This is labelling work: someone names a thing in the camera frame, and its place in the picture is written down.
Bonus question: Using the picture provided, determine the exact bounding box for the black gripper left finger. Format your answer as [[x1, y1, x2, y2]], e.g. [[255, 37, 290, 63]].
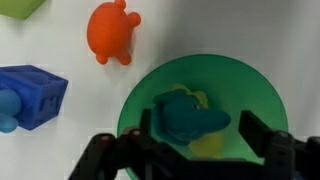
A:
[[68, 108, 188, 180]]

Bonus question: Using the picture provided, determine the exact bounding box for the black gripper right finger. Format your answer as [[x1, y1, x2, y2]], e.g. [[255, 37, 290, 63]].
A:
[[239, 109, 320, 180]]

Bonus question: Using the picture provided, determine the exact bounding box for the yellow rubber toy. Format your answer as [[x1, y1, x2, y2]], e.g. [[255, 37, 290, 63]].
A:
[[171, 83, 225, 160]]

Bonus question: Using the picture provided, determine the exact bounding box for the green translucent bowl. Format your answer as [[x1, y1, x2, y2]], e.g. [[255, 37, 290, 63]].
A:
[[117, 54, 289, 180]]

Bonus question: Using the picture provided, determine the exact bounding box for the orange rubber animal toy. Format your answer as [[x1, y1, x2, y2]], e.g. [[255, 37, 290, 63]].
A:
[[86, 0, 142, 66]]

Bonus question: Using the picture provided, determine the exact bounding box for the light blue rubber toy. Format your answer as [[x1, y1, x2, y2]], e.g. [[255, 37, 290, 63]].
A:
[[0, 89, 23, 134]]

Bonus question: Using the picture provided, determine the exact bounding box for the blue hollow cube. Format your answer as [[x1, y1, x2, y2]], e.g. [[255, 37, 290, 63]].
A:
[[0, 64, 69, 131]]

